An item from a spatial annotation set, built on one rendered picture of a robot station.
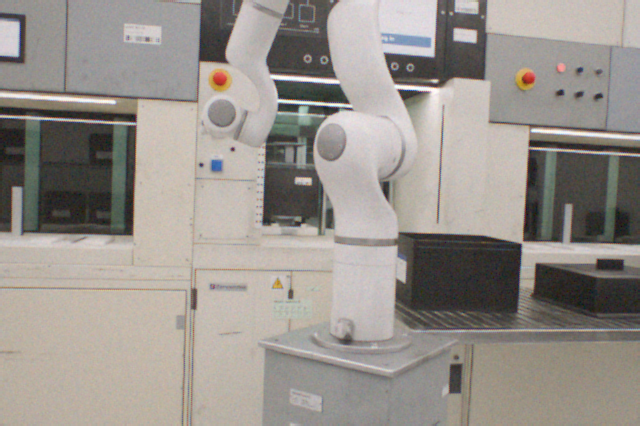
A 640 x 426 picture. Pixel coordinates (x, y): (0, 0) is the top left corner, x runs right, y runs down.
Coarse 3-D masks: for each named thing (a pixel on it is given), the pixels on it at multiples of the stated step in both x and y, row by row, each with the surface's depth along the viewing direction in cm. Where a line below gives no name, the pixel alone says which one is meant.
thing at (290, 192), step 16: (272, 144) 233; (288, 144) 228; (304, 144) 227; (288, 160) 229; (272, 176) 220; (288, 176) 221; (304, 176) 222; (272, 192) 220; (288, 192) 221; (304, 192) 222; (272, 208) 221; (288, 208) 222; (304, 208) 223
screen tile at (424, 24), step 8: (400, 0) 182; (408, 0) 183; (416, 0) 183; (432, 0) 184; (400, 8) 182; (408, 8) 183; (416, 8) 183; (424, 8) 184; (432, 8) 184; (400, 16) 182; (424, 16) 184; (432, 16) 184; (400, 24) 183; (408, 24) 183; (416, 24) 184; (424, 24) 184; (424, 32) 184
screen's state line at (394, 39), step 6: (384, 36) 182; (390, 36) 182; (396, 36) 183; (402, 36) 183; (408, 36) 183; (414, 36) 184; (384, 42) 182; (390, 42) 182; (396, 42) 183; (402, 42) 183; (408, 42) 183; (414, 42) 184; (420, 42) 184; (426, 42) 185
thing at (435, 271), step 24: (408, 240) 150; (432, 240) 172; (456, 240) 173; (480, 240) 174; (504, 240) 158; (408, 264) 149; (432, 264) 145; (456, 264) 145; (480, 264) 146; (504, 264) 147; (408, 288) 148; (432, 288) 145; (456, 288) 146; (480, 288) 146; (504, 288) 147
